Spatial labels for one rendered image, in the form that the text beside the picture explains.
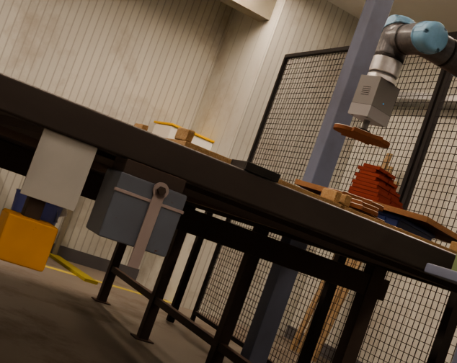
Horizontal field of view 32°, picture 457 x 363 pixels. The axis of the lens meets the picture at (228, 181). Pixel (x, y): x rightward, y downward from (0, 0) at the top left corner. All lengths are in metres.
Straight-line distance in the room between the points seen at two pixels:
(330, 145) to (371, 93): 1.93
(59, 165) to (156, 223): 0.20
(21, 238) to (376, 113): 0.96
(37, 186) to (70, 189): 0.06
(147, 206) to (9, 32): 5.96
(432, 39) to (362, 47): 2.07
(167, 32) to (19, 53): 1.47
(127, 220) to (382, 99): 0.81
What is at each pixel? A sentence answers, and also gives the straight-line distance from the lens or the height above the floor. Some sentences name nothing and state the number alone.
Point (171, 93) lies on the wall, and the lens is 7.83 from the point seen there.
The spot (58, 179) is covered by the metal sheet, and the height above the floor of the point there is 0.78.
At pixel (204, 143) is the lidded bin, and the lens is 7.38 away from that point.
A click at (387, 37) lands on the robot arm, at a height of 1.37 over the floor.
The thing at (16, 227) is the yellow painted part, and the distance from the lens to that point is 1.37.
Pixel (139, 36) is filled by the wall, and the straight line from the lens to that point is 7.70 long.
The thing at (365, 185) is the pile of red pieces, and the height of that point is 1.11.
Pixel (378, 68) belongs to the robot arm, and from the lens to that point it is 1.98.
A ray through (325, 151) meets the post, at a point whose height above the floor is 1.31.
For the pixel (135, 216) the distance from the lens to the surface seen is 1.41.
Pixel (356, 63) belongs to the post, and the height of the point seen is 1.77.
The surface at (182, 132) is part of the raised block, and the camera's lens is 1.62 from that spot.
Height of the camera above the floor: 0.80
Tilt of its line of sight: 3 degrees up
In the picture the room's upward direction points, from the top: 20 degrees clockwise
